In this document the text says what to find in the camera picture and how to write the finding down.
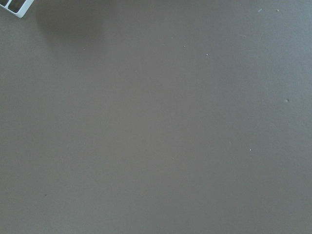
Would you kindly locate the white cup rack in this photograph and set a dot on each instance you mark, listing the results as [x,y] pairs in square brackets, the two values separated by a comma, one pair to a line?
[16,7]

